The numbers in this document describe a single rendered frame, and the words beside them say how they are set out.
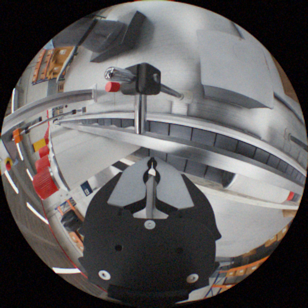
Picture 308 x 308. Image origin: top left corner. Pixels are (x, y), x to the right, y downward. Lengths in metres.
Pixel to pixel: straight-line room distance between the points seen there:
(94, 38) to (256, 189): 0.46
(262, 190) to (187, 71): 0.24
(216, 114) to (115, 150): 0.19
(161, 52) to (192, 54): 0.07
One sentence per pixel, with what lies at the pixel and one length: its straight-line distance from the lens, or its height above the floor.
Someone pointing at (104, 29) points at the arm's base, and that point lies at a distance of 0.36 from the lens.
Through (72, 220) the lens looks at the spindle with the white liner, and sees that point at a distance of 0.43.
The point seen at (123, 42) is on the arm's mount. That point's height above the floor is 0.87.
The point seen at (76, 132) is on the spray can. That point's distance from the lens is 0.28.
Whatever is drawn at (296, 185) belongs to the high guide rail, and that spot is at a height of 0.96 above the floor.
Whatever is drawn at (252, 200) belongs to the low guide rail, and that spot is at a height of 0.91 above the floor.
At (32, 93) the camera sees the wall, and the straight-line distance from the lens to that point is 8.26.
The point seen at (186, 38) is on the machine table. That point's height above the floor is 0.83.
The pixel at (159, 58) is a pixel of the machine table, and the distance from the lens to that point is 0.26.
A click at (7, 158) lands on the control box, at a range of 0.55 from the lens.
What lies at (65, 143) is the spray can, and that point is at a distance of 0.19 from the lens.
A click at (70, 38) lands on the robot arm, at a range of 0.36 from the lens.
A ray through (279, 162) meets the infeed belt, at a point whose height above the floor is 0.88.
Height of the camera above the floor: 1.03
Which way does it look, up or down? 51 degrees down
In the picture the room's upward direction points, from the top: 127 degrees counter-clockwise
